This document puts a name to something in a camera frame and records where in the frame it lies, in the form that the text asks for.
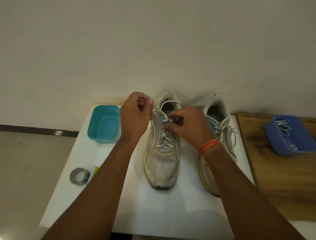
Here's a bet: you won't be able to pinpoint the person's left hand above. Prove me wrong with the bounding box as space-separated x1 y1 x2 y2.
119 92 156 142

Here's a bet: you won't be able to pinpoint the person's right hand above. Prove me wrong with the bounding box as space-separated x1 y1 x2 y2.
164 105 215 153

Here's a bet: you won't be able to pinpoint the worn white sneaker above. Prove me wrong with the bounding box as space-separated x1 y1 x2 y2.
143 90 182 191
197 93 239 198

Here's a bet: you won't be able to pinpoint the person's right forearm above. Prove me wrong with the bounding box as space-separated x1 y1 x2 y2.
202 143 306 240

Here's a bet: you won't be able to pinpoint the person's left forearm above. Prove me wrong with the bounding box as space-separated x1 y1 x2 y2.
40 135 143 240

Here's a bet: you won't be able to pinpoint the orange thread wristband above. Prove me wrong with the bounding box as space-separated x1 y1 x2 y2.
198 139 222 156

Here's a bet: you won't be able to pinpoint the teal plastic container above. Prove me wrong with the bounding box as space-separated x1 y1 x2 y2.
87 105 121 144

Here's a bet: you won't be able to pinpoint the green utility cutter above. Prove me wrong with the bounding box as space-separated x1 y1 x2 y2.
88 166 100 183

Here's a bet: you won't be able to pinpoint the grey tape roll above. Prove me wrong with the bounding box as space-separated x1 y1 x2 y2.
69 167 91 186

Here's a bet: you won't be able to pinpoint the blue plastic container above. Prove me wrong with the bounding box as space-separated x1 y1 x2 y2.
263 115 316 156

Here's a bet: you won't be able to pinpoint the black trousers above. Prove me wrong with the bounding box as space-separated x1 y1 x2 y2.
108 232 135 240

